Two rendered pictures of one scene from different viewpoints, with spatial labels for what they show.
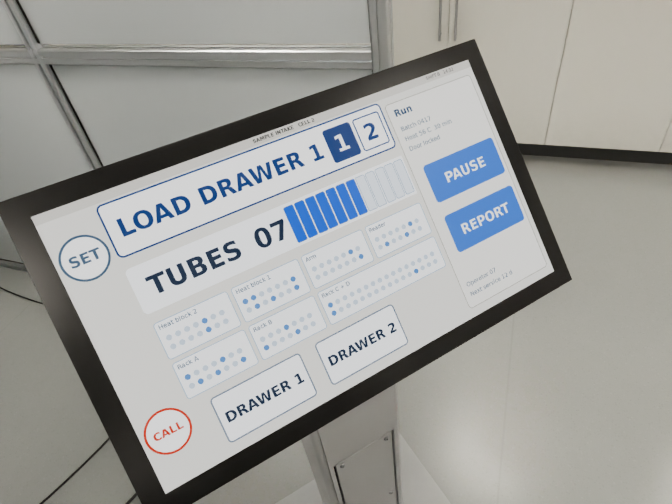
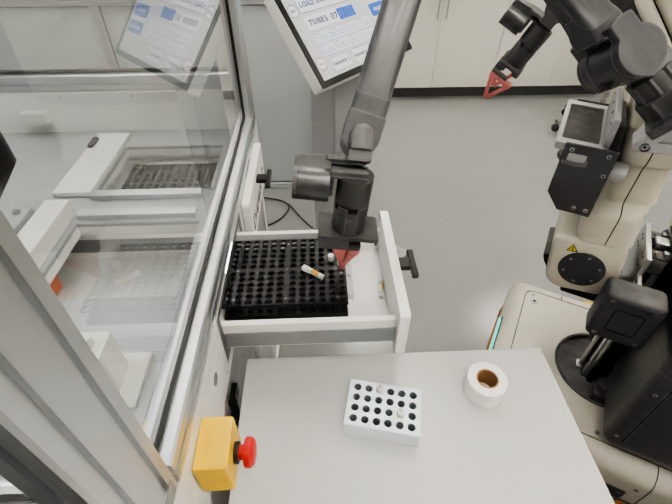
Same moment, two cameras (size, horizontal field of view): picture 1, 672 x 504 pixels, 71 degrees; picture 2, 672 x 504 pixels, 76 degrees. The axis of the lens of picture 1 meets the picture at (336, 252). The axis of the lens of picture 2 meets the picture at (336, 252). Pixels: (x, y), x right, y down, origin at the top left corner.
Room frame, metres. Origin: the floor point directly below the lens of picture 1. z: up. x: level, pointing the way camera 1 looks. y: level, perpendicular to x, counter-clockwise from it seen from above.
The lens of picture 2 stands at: (-1.02, 0.76, 1.47)
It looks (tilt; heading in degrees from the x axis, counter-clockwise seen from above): 42 degrees down; 333
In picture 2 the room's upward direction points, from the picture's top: straight up
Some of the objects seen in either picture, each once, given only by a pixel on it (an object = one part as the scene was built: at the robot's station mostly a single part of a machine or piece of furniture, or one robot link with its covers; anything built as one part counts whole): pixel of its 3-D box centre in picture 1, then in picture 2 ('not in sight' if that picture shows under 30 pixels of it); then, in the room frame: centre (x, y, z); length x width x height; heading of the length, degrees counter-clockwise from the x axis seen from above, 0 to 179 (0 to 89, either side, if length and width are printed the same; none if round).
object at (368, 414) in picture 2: not in sight; (382, 411); (-0.74, 0.52, 0.78); 0.12 x 0.08 x 0.04; 53
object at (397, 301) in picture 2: not in sight; (390, 276); (-0.54, 0.39, 0.87); 0.29 x 0.02 x 0.11; 156
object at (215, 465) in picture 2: not in sight; (220, 453); (-0.73, 0.79, 0.88); 0.07 x 0.05 x 0.07; 156
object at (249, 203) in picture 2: not in sight; (254, 189); (-0.14, 0.53, 0.87); 0.29 x 0.02 x 0.11; 156
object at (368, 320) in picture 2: not in sight; (284, 282); (-0.46, 0.59, 0.86); 0.40 x 0.26 x 0.06; 66
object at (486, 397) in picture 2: not in sight; (484, 384); (-0.78, 0.34, 0.78); 0.07 x 0.07 x 0.04
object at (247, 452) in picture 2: not in sight; (245, 452); (-0.74, 0.76, 0.88); 0.04 x 0.03 x 0.04; 156
